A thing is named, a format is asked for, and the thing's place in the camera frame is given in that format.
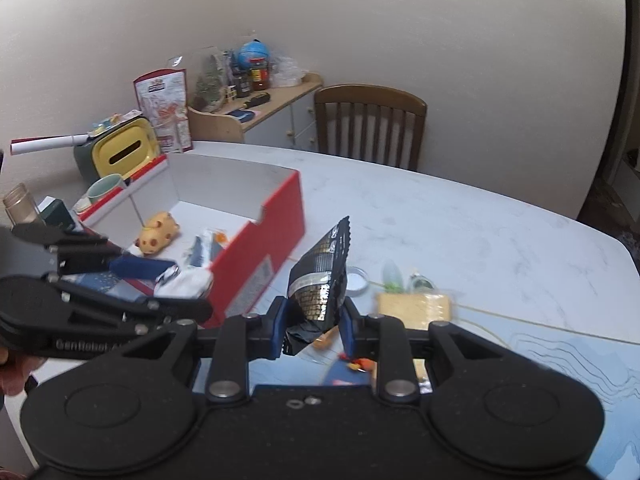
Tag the yellow green tissue box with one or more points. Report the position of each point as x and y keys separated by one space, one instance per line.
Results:
x=125 y=150

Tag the yellow spotted mouse toy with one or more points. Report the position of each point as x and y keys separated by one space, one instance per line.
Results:
x=159 y=234

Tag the clear round lid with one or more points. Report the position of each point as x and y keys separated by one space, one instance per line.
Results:
x=357 y=280

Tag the yellow sponge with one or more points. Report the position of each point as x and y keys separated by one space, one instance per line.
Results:
x=415 y=307

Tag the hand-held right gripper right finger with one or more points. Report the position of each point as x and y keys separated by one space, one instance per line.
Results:
x=348 y=342

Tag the person's left hand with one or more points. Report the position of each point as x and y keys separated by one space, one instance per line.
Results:
x=12 y=375

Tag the clear plastic bag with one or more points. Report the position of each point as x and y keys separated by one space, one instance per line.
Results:
x=287 y=72

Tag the white crumpled packet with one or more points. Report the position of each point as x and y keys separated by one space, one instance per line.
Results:
x=185 y=282

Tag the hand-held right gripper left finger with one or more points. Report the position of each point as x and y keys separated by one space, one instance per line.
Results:
x=279 y=330

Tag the blue globe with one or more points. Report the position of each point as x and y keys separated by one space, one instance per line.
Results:
x=254 y=52

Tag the red white snack bag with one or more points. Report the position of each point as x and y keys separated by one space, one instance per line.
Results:
x=167 y=105

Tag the dark green box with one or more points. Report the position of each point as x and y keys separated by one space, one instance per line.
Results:
x=56 y=212

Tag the dark sauce jar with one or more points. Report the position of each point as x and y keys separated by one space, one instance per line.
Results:
x=241 y=84

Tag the brown wooden chair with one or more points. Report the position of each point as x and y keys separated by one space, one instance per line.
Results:
x=370 y=125

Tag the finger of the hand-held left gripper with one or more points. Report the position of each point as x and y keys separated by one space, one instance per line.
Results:
x=175 y=311
x=142 y=266

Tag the small puzzle cube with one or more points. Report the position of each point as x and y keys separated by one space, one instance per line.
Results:
x=230 y=95

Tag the red cardboard box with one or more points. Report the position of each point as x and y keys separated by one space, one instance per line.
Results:
x=260 y=260

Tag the rolled white paper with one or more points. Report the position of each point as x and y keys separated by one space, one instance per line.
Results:
x=45 y=144

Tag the red sauce jar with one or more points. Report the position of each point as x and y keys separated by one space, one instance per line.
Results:
x=260 y=75

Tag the colourful toy card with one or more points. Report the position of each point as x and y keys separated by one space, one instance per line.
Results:
x=112 y=122

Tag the blue table mat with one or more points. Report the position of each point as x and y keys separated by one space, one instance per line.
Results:
x=575 y=385

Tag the blue mouse pad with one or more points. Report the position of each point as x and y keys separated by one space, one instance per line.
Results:
x=242 y=116

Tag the green mug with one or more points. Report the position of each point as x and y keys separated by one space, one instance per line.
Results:
x=102 y=190

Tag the small striped snack packet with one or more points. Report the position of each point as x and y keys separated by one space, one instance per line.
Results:
x=207 y=247

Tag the black snack packet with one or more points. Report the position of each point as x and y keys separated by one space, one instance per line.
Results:
x=320 y=280

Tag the wooden side cabinet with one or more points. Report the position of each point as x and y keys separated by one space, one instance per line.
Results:
x=270 y=115

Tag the black yellow screwdriver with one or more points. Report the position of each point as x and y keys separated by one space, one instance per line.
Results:
x=256 y=100

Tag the bagged small plant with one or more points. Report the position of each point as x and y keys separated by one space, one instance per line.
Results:
x=209 y=85

